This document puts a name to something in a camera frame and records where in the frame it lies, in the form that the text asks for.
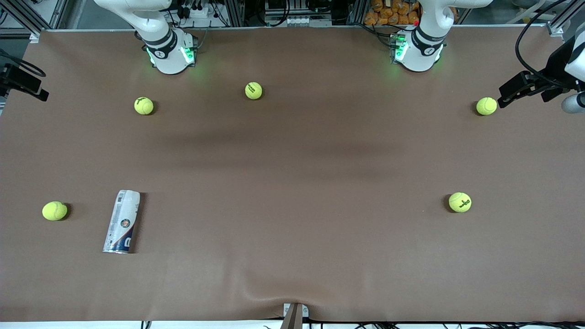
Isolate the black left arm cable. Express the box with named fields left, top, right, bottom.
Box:
left=515, top=0, right=572, bottom=90

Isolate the white terminal strip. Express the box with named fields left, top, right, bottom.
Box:
left=264, top=16, right=333, bottom=27

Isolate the white blue tennis ball can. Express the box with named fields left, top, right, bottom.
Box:
left=102, top=190, right=141, bottom=254

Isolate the orange snack bag pile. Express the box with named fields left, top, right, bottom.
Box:
left=364, top=0, right=421, bottom=26

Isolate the brown table mat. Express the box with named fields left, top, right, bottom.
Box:
left=0, top=25, right=585, bottom=323

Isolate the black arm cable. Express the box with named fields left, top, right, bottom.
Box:
left=515, top=0, right=572, bottom=90
left=0, top=48, right=47, bottom=77

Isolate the white power strip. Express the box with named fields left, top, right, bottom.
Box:
left=181, top=4, right=210, bottom=19

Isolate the aluminium frame post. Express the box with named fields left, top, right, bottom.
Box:
left=546, top=0, right=585, bottom=37
left=348, top=0, right=368, bottom=24
left=7, top=0, right=52, bottom=42
left=226, top=0, right=245, bottom=27

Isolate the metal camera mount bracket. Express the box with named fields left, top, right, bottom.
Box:
left=281, top=303, right=310, bottom=329

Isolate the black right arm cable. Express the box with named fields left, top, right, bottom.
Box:
left=0, top=48, right=47, bottom=77

